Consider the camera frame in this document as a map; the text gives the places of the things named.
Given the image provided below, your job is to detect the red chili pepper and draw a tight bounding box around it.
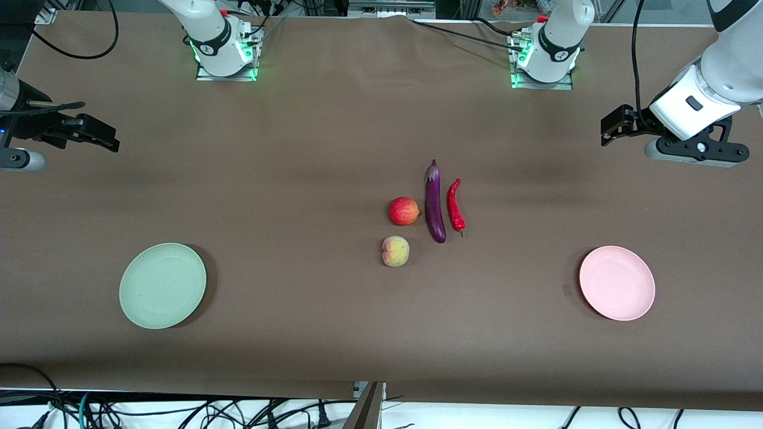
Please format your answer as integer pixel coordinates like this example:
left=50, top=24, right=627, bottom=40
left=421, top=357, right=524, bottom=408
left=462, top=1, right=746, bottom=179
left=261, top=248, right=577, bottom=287
left=447, top=178, right=467, bottom=238

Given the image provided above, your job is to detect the purple eggplant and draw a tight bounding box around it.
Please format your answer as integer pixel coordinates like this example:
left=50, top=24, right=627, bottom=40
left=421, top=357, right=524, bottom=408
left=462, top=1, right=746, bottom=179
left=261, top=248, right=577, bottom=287
left=424, top=159, right=447, bottom=244

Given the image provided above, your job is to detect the red pomegranate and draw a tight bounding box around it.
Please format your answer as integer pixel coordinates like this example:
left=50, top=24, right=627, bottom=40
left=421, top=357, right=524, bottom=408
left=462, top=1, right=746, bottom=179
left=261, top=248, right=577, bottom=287
left=389, top=197, right=422, bottom=226

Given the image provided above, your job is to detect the yellow pink peach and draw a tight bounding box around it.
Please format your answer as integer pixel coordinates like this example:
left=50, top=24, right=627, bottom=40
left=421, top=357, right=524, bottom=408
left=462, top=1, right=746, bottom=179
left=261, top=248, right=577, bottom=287
left=381, top=236, right=410, bottom=268

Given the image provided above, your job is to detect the pink plate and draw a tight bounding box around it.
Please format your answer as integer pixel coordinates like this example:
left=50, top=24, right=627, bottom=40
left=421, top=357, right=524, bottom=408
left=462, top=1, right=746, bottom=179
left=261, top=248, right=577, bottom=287
left=579, top=245, right=656, bottom=322

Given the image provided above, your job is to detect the colourful background object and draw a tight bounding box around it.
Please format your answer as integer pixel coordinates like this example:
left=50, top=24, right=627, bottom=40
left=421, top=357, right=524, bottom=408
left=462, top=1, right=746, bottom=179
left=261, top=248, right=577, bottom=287
left=491, top=0, right=555, bottom=18

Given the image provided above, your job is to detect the light green plate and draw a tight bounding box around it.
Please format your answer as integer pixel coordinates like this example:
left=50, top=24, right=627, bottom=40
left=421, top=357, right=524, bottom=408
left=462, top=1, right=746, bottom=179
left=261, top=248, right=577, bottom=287
left=119, top=243, right=207, bottom=329

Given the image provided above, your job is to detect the grey metal rack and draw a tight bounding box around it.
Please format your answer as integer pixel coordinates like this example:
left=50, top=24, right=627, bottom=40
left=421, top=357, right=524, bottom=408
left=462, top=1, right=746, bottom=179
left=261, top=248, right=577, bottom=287
left=348, top=0, right=436, bottom=18

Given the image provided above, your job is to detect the brown table cloth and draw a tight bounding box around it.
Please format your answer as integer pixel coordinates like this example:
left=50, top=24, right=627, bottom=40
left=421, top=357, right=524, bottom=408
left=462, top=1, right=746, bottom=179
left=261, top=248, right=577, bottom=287
left=0, top=11, right=763, bottom=412

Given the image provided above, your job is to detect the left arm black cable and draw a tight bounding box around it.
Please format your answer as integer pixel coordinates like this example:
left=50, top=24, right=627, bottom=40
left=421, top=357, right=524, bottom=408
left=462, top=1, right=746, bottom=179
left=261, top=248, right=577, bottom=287
left=631, top=0, right=649, bottom=119

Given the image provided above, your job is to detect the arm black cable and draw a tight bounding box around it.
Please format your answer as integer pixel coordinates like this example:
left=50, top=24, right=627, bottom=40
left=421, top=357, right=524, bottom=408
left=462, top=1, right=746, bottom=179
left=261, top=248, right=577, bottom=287
left=30, top=0, right=119, bottom=60
left=631, top=0, right=649, bottom=119

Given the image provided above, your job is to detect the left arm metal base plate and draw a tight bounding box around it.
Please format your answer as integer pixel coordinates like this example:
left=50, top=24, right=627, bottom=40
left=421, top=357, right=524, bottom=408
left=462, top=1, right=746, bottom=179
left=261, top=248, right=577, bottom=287
left=510, top=33, right=574, bottom=91

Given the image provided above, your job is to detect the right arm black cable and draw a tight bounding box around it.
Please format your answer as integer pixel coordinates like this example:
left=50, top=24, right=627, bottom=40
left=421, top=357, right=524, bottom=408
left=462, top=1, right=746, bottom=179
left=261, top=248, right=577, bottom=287
left=30, top=0, right=119, bottom=60

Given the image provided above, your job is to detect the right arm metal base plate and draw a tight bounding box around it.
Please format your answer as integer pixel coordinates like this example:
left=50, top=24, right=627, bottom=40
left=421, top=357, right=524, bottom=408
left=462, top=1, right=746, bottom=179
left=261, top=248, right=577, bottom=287
left=196, top=27, right=259, bottom=82

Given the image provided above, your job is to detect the short black base cable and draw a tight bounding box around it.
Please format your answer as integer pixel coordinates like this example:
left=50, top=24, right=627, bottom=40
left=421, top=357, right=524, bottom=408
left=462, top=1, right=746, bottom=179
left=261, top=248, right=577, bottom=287
left=474, top=17, right=520, bottom=38

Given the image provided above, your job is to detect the long black base cable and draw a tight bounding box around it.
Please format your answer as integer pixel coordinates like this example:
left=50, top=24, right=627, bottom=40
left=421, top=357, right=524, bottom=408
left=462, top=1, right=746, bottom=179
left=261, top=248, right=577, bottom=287
left=414, top=20, right=525, bottom=52

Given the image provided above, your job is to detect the black looped floor cable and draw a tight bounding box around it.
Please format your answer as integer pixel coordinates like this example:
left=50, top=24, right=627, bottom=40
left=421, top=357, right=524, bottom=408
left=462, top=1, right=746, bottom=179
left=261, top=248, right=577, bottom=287
left=0, top=363, right=67, bottom=429

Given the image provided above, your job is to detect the teal floor cable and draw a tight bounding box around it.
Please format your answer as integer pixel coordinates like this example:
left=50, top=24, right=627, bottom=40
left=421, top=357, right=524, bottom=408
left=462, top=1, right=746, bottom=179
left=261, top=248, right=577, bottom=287
left=77, top=391, right=97, bottom=429

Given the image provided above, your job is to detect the aluminium profile post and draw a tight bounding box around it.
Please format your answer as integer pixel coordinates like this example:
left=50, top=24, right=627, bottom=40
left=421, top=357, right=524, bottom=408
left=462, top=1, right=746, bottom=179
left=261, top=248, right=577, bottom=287
left=342, top=381, right=386, bottom=429

